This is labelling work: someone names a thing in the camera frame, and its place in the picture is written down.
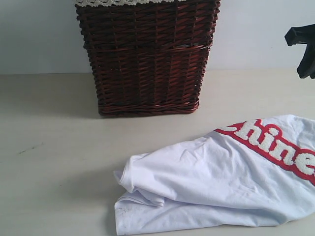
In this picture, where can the dark red wicker basket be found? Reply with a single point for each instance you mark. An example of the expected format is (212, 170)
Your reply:
(148, 59)

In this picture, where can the beige lace basket liner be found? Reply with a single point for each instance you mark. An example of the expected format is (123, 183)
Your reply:
(108, 3)

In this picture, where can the white t-shirt red lettering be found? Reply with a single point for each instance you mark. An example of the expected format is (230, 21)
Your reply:
(255, 173)

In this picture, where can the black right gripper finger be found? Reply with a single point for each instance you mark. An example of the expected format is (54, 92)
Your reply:
(306, 67)
(300, 35)

